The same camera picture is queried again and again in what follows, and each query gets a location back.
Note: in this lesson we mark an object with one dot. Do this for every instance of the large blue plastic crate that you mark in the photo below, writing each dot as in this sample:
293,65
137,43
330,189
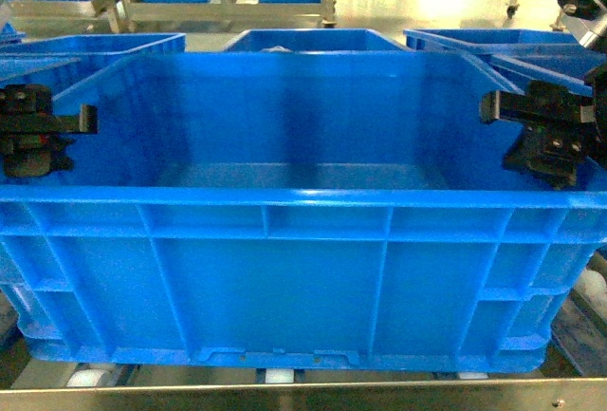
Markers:
290,210

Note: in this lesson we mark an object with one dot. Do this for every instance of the blue crate behind centre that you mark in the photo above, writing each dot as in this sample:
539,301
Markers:
313,40

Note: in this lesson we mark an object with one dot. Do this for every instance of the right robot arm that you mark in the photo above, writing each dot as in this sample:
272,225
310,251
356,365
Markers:
586,19

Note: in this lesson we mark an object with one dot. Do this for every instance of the blue crate left on shelf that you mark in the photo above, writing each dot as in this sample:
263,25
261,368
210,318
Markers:
60,62

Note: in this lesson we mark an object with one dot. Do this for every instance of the steel roller shelf rack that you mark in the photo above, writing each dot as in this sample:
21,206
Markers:
573,377

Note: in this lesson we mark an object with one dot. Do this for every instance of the blue crate on shelf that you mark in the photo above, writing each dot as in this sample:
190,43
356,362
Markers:
520,55
60,62

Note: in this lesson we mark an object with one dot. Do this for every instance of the blue crate right on shelf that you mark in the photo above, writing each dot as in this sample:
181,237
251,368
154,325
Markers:
520,55

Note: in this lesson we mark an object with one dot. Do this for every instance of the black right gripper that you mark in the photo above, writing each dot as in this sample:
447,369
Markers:
560,129

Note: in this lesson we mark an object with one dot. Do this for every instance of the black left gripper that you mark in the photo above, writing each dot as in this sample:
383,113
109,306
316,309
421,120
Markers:
33,137

